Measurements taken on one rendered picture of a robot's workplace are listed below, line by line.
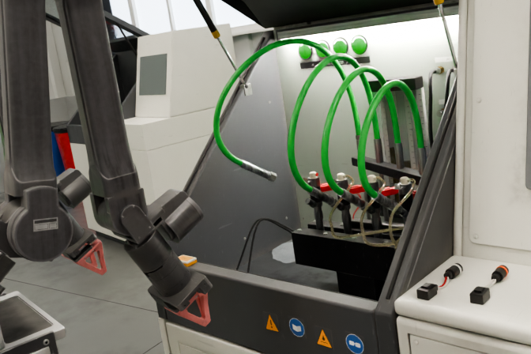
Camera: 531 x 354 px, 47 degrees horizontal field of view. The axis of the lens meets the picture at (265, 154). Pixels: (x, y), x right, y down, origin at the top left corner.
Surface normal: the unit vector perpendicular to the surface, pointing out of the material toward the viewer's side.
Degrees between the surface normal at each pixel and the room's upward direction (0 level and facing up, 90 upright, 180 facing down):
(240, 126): 90
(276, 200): 90
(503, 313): 0
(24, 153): 86
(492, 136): 76
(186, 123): 90
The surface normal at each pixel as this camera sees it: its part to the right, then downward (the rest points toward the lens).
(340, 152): -0.67, 0.24
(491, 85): -0.69, 0.00
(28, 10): 0.67, 0.06
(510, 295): -0.15, -0.97
